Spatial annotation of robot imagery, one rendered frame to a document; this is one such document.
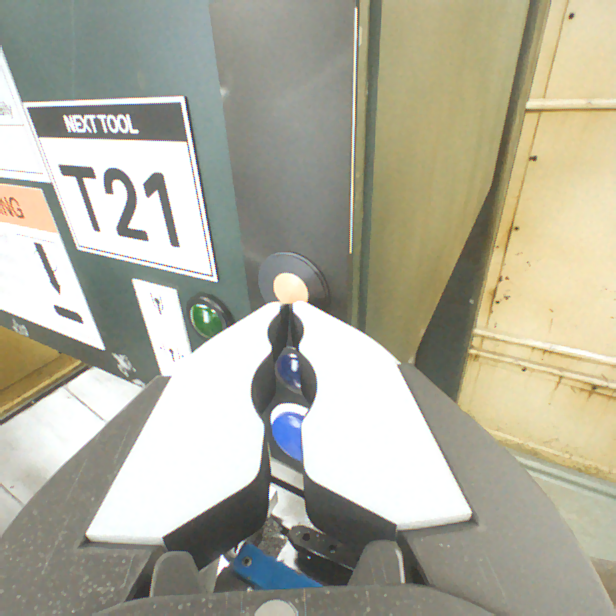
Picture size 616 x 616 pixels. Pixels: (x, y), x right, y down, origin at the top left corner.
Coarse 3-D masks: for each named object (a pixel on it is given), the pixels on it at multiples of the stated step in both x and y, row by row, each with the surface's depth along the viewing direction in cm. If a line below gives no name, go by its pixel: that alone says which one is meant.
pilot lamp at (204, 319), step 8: (200, 304) 17; (192, 312) 17; (200, 312) 17; (208, 312) 17; (192, 320) 18; (200, 320) 17; (208, 320) 17; (216, 320) 17; (200, 328) 17; (208, 328) 17; (216, 328) 17; (208, 336) 17
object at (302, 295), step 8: (280, 280) 14; (288, 280) 14; (296, 280) 14; (280, 288) 14; (288, 288) 14; (296, 288) 14; (304, 288) 14; (280, 296) 14; (288, 296) 14; (296, 296) 14; (304, 296) 14
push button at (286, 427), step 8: (280, 416) 18; (288, 416) 17; (296, 416) 17; (272, 424) 18; (280, 424) 18; (288, 424) 17; (296, 424) 17; (272, 432) 18; (280, 432) 18; (288, 432) 18; (296, 432) 17; (280, 440) 18; (288, 440) 18; (296, 440) 17; (288, 448) 18; (296, 448) 18; (296, 456) 18
